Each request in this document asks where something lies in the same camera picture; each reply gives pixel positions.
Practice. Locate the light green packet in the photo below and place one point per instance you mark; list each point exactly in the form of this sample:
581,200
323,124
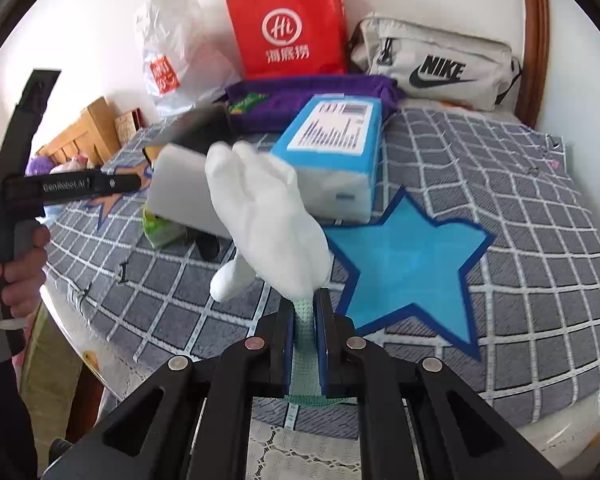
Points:
162,230

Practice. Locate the pink white plush toy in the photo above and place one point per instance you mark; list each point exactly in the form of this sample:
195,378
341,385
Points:
72,162

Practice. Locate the blue tissue pack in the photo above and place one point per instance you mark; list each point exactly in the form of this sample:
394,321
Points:
330,150

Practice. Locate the clear pack green tissues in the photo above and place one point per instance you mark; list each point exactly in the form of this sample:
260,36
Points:
180,185

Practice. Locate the blue star mat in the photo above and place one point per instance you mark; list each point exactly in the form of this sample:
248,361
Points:
410,270

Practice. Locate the wooden headboard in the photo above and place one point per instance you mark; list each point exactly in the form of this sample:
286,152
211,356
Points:
535,35

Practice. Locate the white lace sheet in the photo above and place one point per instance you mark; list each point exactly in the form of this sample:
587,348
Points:
280,445

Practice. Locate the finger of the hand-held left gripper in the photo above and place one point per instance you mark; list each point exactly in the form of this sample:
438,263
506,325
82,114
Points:
120,181

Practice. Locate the person's left hand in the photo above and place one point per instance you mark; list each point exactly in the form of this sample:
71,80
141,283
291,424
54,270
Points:
27,280

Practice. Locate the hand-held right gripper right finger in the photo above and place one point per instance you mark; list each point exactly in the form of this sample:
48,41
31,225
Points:
321,350

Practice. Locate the dark green box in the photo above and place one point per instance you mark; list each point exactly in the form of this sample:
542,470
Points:
195,125

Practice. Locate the white plastic bag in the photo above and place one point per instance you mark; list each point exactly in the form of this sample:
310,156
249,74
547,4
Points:
180,50

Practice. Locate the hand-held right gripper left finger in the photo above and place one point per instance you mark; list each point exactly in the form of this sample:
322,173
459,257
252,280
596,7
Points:
288,355

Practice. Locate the patterned brown box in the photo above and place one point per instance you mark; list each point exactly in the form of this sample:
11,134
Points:
129,124

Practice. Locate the white glove with green cuff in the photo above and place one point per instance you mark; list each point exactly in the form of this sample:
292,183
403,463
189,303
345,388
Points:
265,210

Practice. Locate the grey waist bag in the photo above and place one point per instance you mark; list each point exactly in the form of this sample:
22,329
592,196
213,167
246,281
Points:
430,60

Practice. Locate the orange star mat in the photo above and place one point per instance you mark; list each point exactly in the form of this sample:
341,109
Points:
107,205

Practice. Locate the person's left forearm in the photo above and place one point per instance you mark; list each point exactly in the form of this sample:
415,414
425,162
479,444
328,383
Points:
5,410

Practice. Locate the purple plush toy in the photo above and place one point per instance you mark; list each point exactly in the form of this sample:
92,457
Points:
40,165

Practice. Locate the red paper bag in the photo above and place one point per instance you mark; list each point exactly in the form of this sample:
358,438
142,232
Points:
290,25

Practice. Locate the purple cloth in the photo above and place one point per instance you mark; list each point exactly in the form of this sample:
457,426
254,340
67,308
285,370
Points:
290,95

